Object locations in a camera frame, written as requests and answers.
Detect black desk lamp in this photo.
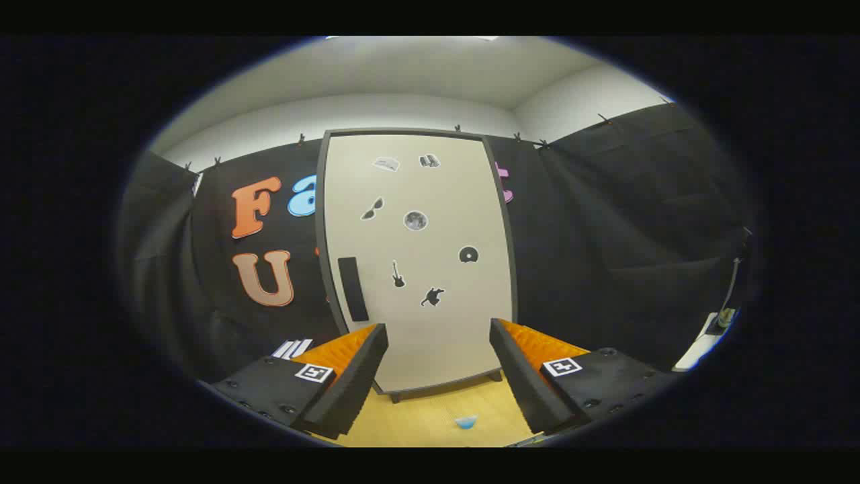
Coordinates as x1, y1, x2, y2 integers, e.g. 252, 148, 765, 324
712, 227, 753, 331

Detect dark grey cabinet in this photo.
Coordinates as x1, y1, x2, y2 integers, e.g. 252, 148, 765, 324
314, 128, 519, 404

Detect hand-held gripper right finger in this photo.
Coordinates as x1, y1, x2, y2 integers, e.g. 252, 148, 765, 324
489, 318, 679, 436

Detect white side table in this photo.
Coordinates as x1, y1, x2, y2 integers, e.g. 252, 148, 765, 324
672, 313, 721, 372

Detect black backdrop cloth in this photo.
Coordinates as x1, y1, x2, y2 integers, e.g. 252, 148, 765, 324
116, 101, 757, 385

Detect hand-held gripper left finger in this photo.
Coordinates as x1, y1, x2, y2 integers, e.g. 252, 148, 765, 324
202, 323, 390, 441

